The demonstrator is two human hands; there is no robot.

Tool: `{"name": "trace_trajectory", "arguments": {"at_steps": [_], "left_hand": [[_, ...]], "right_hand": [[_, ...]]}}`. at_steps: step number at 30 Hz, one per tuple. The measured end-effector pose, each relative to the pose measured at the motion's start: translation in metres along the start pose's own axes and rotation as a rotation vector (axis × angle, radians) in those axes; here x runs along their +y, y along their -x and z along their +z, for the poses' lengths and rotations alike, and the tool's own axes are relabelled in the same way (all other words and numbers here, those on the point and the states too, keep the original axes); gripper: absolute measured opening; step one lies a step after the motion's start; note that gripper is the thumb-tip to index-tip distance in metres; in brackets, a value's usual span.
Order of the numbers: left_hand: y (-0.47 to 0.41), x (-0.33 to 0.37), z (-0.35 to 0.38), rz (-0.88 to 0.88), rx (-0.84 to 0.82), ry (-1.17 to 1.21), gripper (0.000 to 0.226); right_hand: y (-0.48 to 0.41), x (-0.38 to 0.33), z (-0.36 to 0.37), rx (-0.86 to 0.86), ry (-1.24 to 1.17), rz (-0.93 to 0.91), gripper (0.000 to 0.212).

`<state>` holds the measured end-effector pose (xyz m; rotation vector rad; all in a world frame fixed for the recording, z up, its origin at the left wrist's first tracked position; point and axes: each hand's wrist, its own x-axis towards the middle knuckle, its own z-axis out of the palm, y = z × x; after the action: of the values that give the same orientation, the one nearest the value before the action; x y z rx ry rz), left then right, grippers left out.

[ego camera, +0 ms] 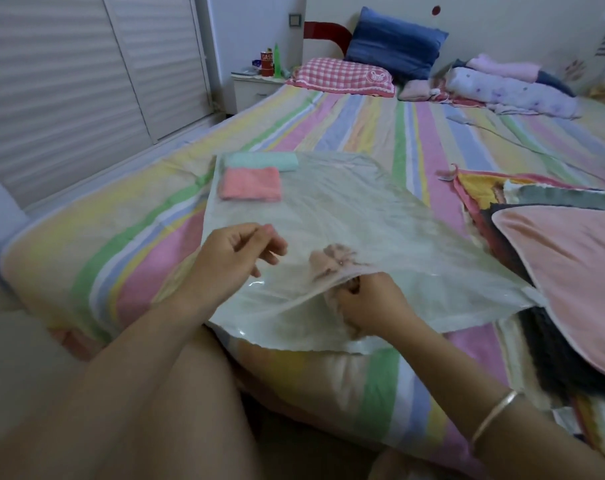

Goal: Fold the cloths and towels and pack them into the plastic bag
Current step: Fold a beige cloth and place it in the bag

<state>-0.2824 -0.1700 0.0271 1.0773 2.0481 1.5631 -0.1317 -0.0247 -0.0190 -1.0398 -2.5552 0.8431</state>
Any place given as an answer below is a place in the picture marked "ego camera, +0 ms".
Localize person's right hand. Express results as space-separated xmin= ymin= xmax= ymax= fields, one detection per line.
xmin=309 ymin=244 xmax=424 ymax=341

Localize person's left hand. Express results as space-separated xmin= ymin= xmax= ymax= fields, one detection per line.
xmin=182 ymin=223 xmax=289 ymax=315

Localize translucent plastic bag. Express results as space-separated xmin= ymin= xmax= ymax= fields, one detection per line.
xmin=201 ymin=152 xmax=549 ymax=355

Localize person's right forearm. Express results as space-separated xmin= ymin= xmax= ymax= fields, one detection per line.
xmin=377 ymin=315 xmax=605 ymax=480

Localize person's left forearm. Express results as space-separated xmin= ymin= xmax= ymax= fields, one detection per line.
xmin=0 ymin=290 xmax=219 ymax=480

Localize folded pink towel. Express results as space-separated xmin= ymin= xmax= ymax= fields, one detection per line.
xmin=217 ymin=167 xmax=284 ymax=203

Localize folded teal towel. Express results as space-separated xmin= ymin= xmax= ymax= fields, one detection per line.
xmin=224 ymin=152 xmax=300 ymax=173

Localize bed with striped sheet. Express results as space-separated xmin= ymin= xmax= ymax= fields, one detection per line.
xmin=0 ymin=82 xmax=605 ymax=480

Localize white nightstand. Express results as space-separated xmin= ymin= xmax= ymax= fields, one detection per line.
xmin=231 ymin=71 xmax=287 ymax=114

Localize yellow towel with pink edge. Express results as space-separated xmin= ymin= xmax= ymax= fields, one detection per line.
xmin=436 ymin=164 xmax=603 ymax=240

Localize red checked pillow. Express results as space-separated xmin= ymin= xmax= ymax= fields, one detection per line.
xmin=286 ymin=57 xmax=397 ymax=98

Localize small pink garment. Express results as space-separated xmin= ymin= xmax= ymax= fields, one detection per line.
xmin=397 ymin=78 xmax=450 ymax=103

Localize large pink towel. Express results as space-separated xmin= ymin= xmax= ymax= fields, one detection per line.
xmin=491 ymin=205 xmax=605 ymax=385

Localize red headboard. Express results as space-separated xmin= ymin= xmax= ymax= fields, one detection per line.
xmin=303 ymin=21 xmax=353 ymax=56

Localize grey-green towel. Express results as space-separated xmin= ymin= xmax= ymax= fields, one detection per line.
xmin=502 ymin=181 xmax=605 ymax=213

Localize blue pillow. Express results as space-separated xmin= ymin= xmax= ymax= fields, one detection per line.
xmin=344 ymin=6 xmax=449 ymax=81

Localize white purple floral blanket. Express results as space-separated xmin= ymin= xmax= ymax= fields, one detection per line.
xmin=443 ymin=67 xmax=583 ymax=119

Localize white louvered wardrobe doors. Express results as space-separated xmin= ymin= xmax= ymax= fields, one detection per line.
xmin=0 ymin=0 xmax=214 ymax=210

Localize folded light pink blanket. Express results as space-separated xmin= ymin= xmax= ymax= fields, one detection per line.
xmin=465 ymin=53 xmax=542 ymax=84

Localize dark blue garment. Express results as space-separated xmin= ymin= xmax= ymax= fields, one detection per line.
xmin=535 ymin=70 xmax=577 ymax=98

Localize silver bracelet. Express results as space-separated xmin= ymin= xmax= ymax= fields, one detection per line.
xmin=469 ymin=390 xmax=519 ymax=453

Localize white cable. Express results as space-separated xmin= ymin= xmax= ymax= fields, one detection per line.
xmin=445 ymin=115 xmax=605 ymax=171

